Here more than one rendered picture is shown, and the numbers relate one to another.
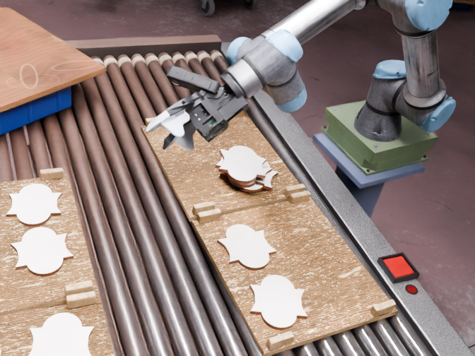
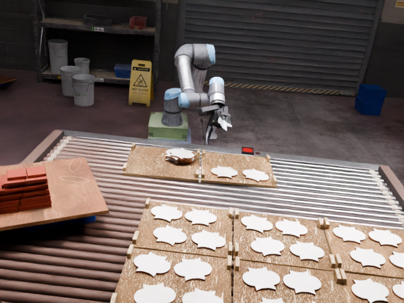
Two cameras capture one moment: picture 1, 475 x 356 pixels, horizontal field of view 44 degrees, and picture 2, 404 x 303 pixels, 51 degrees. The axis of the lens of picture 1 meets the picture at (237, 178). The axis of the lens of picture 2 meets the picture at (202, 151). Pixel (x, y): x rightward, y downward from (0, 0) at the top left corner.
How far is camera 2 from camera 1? 1.84 m
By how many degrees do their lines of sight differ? 52
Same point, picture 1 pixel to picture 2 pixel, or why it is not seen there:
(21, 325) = (242, 231)
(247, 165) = (183, 152)
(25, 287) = (220, 226)
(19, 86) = (83, 183)
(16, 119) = not seen: hidden behind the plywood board
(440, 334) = (278, 156)
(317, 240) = (228, 159)
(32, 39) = not seen: hidden behind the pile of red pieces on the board
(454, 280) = not seen: hidden behind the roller
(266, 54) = (221, 86)
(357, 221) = (218, 149)
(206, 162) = (163, 165)
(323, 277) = (247, 164)
